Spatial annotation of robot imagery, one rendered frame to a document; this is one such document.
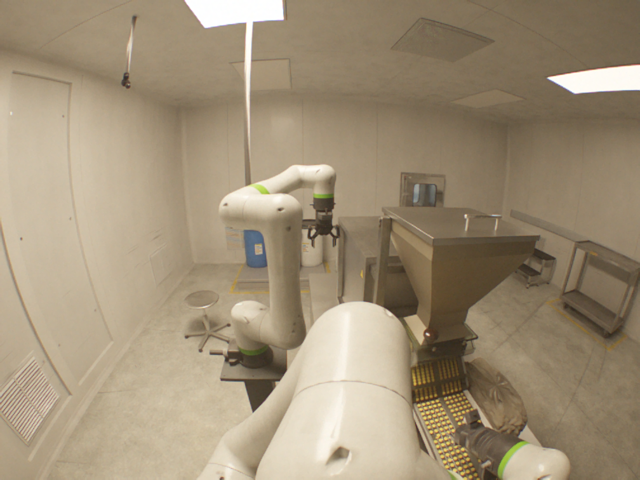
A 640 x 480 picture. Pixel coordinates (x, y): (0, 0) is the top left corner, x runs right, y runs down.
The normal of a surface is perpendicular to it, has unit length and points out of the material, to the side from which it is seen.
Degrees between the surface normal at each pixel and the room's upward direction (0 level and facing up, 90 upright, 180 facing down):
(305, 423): 26
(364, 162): 90
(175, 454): 0
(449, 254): 90
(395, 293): 90
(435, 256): 90
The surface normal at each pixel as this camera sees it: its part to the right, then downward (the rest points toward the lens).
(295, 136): 0.08, 0.29
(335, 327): -0.41, -0.87
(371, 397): 0.23, -0.94
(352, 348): -0.11, -0.95
